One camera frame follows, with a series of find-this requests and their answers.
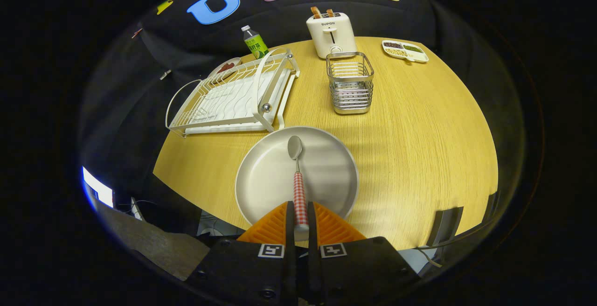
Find green label drink bottle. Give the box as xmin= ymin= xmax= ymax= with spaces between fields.
xmin=241 ymin=25 xmax=270 ymax=59

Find spoon with red checked handle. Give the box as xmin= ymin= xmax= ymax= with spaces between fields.
xmin=287 ymin=135 xmax=310 ymax=242

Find metal wire basket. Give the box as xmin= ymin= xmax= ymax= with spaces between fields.
xmin=326 ymin=52 xmax=375 ymax=115

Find white round plate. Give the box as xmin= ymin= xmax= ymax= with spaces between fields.
xmin=235 ymin=126 xmax=359 ymax=226

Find small grey plate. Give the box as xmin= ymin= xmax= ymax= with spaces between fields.
xmin=208 ymin=57 xmax=243 ymax=79

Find white wire dish rack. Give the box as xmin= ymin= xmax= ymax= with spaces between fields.
xmin=166 ymin=48 xmax=300 ymax=138

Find white divided dish with beans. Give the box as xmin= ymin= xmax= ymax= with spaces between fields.
xmin=382 ymin=40 xmax=429 ymax=63

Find white toaster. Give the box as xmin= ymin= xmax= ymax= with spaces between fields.
xmin=306 ymin=12 xmax=358 ymax=59

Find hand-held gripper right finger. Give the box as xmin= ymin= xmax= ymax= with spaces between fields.
xmin=306 ymin=201 xmax=421 ymax=306

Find grey cardboard sheet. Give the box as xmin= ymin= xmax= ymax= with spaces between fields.
xmin=106 ymin=202 xmax=211 ymax=281

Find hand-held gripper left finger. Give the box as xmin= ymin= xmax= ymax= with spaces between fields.
xmin=186 ymin=201 xmax=298 ymax=306

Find grey flat panel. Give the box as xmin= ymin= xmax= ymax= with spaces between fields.
xmin=427 ymin=207 xmax=465 ymax=247
xmin=485 ymin=192 xmax=499 ymax=223

